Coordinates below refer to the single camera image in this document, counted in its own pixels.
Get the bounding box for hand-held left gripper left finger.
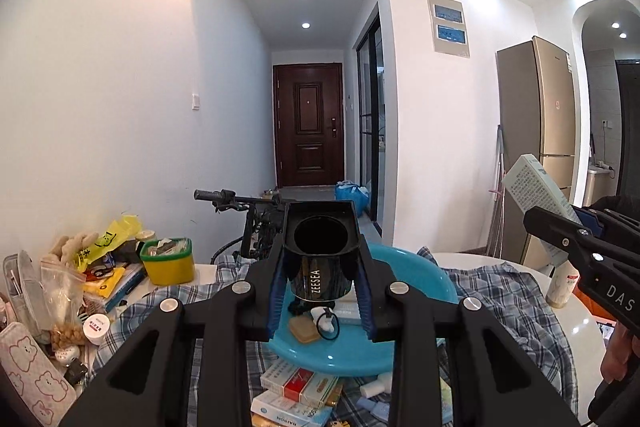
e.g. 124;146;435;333
60;232;288;427

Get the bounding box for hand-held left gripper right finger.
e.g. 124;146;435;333
356;237;581;427

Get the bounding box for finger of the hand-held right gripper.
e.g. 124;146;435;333
574;196;640;258
524;206;626;283

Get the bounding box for pale green long box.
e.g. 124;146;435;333
501;153;584;268

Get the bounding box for black cosmetic container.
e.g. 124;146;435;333
281;201;361;301

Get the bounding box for blue plastic basin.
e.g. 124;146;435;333
267;243;458;378

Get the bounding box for white plastic bottle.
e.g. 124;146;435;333
545;259;581;308

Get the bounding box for blue white carton box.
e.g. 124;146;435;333
250;389;333;427

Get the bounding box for person's right hand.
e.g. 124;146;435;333
601;321;640;384

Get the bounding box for flat white box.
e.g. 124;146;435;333
332;299;363;326

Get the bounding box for white bin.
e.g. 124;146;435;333
582;162;619;208

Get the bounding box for bundle of mop poles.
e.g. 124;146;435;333
487;124;507;258

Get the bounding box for red white cigarette pack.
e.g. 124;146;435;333
260;360;315;400

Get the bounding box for blue plaid cloth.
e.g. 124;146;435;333
87;247;583;427

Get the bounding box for black folding bicycle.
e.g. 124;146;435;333
194;188;292;265

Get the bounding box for yellow white cigarette pack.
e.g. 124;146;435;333
300;374;344;408

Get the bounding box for blue woven bag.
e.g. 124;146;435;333
334;180;371;215

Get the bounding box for yellow bucket green rim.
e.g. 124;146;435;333
139;237;196;286

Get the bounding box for gold refrigerator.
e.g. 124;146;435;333
496;36;576;273

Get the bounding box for stack of books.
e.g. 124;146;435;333
82;262;148;314

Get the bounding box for yellow plastic bag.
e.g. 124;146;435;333
74;214;143;273

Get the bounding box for brown front door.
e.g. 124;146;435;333
272;63;346;188

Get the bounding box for red black scissors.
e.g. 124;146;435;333
82;264;117;283

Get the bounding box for white jar red label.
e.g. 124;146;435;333
81;314;110;347

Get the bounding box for black framed glass door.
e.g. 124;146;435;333
356;14;387;223

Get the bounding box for clear zip bag of snacks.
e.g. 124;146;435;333
40;257;88;348

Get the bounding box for beige plush toy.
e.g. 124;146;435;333
47;232;101;265

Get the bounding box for small white figurine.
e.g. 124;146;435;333
52;344;81;366

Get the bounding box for clear plastic case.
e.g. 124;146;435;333
2;249;43;328

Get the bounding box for pink bear pencil case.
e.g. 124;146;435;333
0;322;76;425

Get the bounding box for black scalloped ring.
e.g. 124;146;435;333
286;299;332;316

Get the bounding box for grey wall panel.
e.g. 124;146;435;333
426;0;472;58

